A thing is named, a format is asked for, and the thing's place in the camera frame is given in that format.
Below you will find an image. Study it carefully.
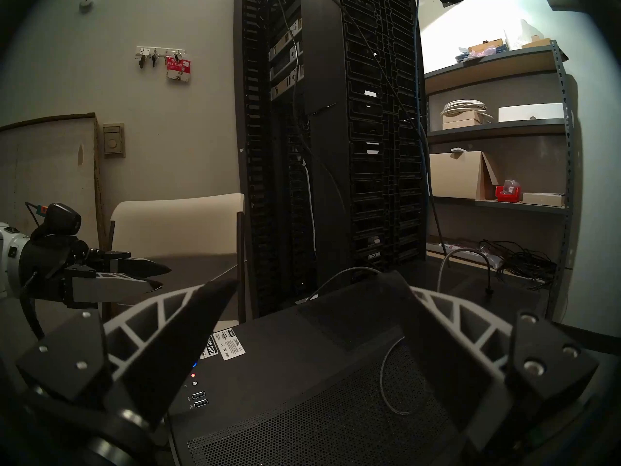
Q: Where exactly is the black workstation tower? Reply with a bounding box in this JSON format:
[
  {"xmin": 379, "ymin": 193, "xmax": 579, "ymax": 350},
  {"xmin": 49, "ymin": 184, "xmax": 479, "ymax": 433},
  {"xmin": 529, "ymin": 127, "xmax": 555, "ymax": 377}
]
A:
[{"xmin": 167, "ymin": 254, "xmax": 556, "ymax": 466}]

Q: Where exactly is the white flat box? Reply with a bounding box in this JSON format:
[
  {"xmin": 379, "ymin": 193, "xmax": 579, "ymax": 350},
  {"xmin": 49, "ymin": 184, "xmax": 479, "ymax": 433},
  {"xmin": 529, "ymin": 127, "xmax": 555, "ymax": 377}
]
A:
[{"xmin": 498, "ymin": 103, "xmax": 565, "ymax": 123}]

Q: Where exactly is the cream folding chair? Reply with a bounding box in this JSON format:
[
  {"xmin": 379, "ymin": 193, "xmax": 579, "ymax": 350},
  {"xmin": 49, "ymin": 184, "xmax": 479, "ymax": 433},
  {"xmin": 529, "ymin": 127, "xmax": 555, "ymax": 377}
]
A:
[{"xmin": 104, "ymin": 193, "xmax": 246, "ymax": 327}]

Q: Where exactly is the pink plastic bag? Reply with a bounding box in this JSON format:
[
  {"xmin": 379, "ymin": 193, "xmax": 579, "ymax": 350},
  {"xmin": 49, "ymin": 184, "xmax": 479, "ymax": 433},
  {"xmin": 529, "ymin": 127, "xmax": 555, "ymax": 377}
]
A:
[{"xmin": 456, "ymin": 48, "xmax": 500, "ymax": 63}]

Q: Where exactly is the open cardboard box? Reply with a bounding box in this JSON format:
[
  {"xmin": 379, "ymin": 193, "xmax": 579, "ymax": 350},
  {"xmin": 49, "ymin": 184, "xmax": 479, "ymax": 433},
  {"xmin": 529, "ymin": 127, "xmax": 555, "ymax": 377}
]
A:
[{"xmin": 429, "ymin": 149, "xmax": 500, "ymax": 201}]

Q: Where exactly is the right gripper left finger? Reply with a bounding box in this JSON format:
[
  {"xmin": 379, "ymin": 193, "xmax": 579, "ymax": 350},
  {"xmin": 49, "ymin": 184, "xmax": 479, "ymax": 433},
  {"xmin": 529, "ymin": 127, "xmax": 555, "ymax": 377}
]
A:
[{"xmin": 17, "ymin": 279, "xmax": 238, "ymax": 429}]

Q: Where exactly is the small cardboard box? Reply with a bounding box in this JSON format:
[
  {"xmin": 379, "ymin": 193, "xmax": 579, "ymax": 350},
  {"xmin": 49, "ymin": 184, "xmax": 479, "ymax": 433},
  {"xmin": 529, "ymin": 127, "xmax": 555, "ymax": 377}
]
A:
[{"xmin": 441, "ymin": 115, "xmax": 482, "ymax": 130}]

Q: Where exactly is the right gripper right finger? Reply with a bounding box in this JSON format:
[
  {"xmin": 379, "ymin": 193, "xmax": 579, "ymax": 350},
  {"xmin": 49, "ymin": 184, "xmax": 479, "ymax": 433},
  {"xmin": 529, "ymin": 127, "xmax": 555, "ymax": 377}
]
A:
[{"xmin": 376, "ymin": 271, "xmax": 598, "ymax": 434}]

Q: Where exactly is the white cable coil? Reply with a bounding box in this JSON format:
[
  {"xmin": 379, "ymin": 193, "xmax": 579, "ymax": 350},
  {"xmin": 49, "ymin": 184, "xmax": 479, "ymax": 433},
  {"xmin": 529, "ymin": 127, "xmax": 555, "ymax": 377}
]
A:
[{"xmin": 440, "ymin": 99, "xmax": 494, "ymax": 123}]

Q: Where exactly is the flat tan box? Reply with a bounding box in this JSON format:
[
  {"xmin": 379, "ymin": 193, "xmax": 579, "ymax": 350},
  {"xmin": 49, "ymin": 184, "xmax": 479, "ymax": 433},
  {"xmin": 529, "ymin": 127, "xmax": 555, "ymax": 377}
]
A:
[{"xmin": 522, "ymin": 192, "xmax": 566, "ymax": 208}]

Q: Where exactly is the black server rack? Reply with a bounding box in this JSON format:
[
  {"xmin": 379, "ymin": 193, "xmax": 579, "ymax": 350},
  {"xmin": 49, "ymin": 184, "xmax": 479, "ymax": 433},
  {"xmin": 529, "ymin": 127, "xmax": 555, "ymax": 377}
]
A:
[{"xmin": 234, "ymin": 0, "xmax": 431, "ymax": 321}]

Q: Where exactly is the leaning grey board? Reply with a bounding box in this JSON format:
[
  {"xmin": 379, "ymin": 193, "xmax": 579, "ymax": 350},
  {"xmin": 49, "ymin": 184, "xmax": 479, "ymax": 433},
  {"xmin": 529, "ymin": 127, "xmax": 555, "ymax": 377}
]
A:
[{"xmin": 0, "ymin": 112, "xmax": 106, "ymax": 251}]

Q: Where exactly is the grey braided USB cable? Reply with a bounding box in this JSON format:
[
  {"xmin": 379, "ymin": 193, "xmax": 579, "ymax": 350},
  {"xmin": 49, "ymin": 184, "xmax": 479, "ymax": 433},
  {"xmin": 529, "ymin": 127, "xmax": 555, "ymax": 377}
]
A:
[{"xmin": 296, "ymin": 248, "xmax": 495, "ymax": 416}]

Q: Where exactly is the beige wall box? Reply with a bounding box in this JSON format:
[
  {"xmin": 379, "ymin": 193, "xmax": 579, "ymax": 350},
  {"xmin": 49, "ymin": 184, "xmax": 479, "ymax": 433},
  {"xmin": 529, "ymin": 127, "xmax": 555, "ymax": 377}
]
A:
[{"xmin": 102, "ymin": 123, "xmax": 126, "ymax": 158}]

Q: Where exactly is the small red bin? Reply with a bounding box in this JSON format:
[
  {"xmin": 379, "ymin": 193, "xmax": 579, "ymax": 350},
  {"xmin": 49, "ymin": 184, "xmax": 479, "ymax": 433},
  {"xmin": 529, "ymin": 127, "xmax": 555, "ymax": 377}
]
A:
[{"xmin": 495, "ymin": 180, "xmax": 521, "ymax": 203}]

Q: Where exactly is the grey metal shelf unit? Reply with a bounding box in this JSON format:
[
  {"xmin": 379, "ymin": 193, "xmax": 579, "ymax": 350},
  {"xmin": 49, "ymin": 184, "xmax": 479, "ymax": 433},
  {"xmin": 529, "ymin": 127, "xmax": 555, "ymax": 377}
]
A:
[{"xmin": 423, "ymin": 39, "xmax": 577, "ymax": 321}]

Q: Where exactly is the black cable bundle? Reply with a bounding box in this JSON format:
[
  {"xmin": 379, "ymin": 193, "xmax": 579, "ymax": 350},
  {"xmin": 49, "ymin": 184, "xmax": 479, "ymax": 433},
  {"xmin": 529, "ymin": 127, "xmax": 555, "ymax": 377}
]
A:
[{"xmin": 478, "ymin": 239, "xmax": 558, "ymax": 292}]

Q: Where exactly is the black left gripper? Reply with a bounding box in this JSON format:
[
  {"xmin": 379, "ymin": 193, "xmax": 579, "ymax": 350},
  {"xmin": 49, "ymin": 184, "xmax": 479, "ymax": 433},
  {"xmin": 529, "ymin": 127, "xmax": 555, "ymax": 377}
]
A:
[{"xmin": 19, "ymin": 237, "xmax": 171, "ymax": 309}]

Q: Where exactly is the brown cardboard box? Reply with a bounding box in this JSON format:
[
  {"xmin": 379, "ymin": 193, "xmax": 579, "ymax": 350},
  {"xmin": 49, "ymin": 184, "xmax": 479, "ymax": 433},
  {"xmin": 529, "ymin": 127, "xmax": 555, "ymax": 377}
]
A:
[{"xmin": 467, "ymin": 39, "xmax": 506, "ymax": 55}]

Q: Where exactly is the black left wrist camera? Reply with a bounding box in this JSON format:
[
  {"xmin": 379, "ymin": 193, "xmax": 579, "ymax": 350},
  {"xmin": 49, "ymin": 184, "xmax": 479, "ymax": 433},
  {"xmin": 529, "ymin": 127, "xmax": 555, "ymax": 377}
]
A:
[{"xmin": 30, "ymin": 203, "xmax": 82, "ymax": 238}]

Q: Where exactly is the white plastic package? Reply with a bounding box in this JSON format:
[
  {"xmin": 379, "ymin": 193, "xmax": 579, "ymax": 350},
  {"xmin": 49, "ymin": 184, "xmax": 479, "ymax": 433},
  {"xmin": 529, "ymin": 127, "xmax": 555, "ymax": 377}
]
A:
[{"xmin": 427, "ymin": 242, "xmax": 507, "ymax": 269}]

